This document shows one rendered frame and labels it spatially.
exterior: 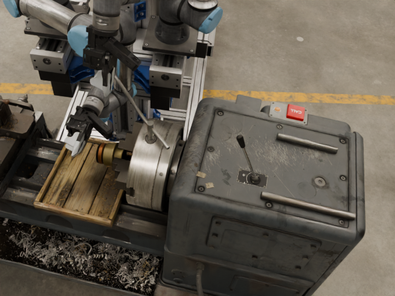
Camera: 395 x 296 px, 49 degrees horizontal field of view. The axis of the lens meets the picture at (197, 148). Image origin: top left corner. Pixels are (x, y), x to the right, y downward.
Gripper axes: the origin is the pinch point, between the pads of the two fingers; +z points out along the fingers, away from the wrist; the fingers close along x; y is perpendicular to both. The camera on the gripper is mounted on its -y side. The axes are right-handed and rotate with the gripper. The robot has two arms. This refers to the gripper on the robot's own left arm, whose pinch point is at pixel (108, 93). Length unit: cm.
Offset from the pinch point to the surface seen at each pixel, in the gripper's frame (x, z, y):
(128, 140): -9.3, 20.9, -5.2
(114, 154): -6.3, 26.1, -1.4
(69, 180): -12, 47, 18
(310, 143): -10, 6, -66
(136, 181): 6.8, 25.6, -13.3
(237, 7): -295, 34, -20
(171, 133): -6.3, 12.4, -20.3
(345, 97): -213, 65, -121
